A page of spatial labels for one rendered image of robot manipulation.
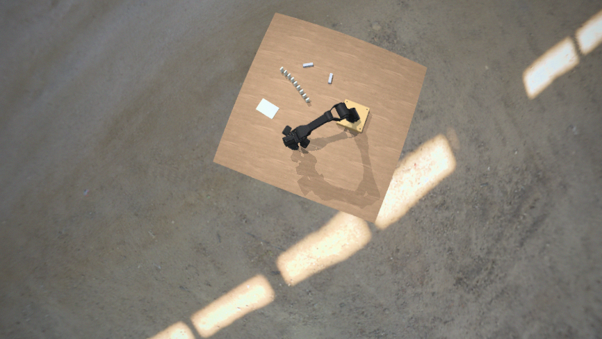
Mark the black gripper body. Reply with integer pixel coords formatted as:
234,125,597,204
282,126,310,148

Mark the white flat rectangular tile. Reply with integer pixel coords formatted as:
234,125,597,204
256,98,279,119

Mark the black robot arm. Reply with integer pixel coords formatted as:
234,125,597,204
282,102,360,150

